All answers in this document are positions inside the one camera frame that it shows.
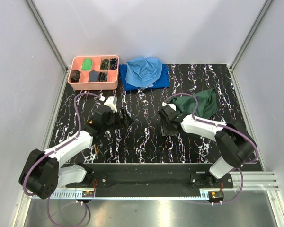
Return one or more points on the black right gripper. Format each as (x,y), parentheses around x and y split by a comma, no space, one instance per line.
(164,131)

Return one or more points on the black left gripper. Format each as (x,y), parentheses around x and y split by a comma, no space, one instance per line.
(127,121)

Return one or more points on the dark green cloth napkin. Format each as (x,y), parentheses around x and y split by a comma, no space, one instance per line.
(202,104)

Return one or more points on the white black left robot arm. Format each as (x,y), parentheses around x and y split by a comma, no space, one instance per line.
(44,171)

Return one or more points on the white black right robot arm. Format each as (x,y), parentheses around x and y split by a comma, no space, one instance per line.
(233,141)

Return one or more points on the black marble pattern mat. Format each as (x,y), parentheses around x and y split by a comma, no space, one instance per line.
(142,142)

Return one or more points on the gold spoon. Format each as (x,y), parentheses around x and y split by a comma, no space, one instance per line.
(94,146)

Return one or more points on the black patterned rolled sock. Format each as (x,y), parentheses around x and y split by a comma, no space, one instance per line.
(102,77)

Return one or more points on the blue folded cloth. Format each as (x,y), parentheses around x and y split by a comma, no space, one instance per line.
(162,82)

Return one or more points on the light blue bucket hat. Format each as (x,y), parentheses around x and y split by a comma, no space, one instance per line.
(143,71)

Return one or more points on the grey folded cloth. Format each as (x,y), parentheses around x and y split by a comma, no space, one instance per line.
(93,76)

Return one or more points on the pink compartment tray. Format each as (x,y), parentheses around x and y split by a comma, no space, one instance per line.
(98,72)

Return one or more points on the black yellow rolled sock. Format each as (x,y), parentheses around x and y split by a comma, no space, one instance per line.
(104,64)

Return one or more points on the black blue rolled sock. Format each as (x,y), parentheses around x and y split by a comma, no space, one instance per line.
(113,63)

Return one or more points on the green rolled cloth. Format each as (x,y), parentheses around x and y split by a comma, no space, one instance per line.
(87,64)

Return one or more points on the dark rolled sock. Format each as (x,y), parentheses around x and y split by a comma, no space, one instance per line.
(75,76)

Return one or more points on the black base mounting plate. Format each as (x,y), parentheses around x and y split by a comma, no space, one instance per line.
(153,181)

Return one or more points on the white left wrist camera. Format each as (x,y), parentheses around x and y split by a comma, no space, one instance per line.
(111,102)

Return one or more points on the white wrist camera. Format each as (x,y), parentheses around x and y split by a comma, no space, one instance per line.
(111,102)
(171,105)

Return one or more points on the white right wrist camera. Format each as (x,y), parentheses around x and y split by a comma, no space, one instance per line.
(171,105)

